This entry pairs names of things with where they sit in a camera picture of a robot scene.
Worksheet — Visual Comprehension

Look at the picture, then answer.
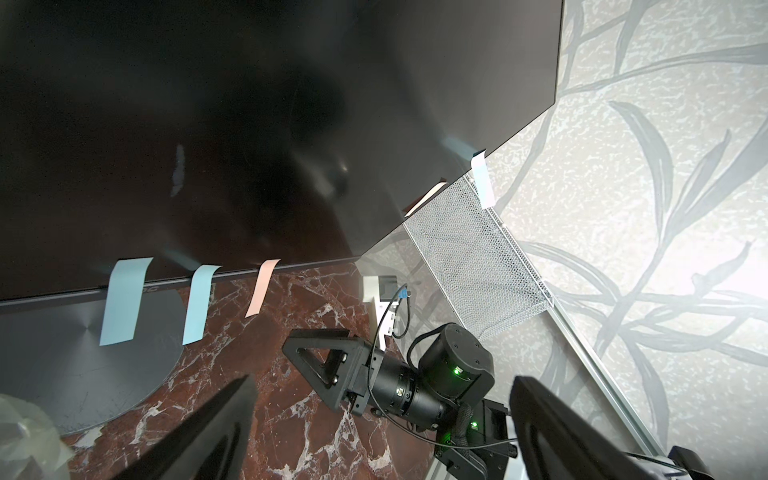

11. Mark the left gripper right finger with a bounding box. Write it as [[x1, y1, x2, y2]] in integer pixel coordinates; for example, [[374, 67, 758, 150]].
[[509, 376, 662, 479]]

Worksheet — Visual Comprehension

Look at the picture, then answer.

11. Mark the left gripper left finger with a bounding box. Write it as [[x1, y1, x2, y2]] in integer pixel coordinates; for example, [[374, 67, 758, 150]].
[[115, 375, 258, 479]]

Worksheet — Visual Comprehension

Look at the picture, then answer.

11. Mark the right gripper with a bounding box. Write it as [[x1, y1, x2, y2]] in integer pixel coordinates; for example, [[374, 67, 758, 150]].
[[282, 329, 447, 431]]

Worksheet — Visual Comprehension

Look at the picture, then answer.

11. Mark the pink sticky note bottom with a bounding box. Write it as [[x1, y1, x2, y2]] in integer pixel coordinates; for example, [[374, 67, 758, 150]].
[[245, 259, 280, 317]]

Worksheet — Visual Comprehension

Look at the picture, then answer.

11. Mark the blue sticky note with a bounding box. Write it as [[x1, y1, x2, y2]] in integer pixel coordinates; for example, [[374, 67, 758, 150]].
[[99, 257, 153, 346], [182, 265, 220, 345]]

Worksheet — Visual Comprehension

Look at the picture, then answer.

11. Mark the mesh trash bin with bag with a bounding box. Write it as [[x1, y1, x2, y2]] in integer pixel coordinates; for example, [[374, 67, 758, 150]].
[[1, 394, 74, 479]]

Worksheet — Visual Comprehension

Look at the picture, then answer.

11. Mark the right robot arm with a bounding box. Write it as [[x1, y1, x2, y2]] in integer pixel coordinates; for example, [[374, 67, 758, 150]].
[[282, 323, 518, 479]]

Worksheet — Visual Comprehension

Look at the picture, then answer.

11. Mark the round grey monitor stand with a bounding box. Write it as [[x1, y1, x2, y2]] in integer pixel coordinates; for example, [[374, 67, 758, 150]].
[[1, 291, 186, 436]]

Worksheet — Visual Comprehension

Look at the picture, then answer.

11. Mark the blue sticky note right edge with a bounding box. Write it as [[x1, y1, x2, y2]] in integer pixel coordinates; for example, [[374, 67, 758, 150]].
[[470, 150, 496, 209]]

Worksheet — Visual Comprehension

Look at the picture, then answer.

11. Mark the black computer monitor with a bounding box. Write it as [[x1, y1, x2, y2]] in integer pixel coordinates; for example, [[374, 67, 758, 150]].
[[1, 1, 564, 307]]

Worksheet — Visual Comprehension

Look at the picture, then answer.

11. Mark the white wire mesh basket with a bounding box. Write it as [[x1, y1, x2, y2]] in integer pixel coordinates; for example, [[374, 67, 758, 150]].
[[404, 175, 552, 340]]

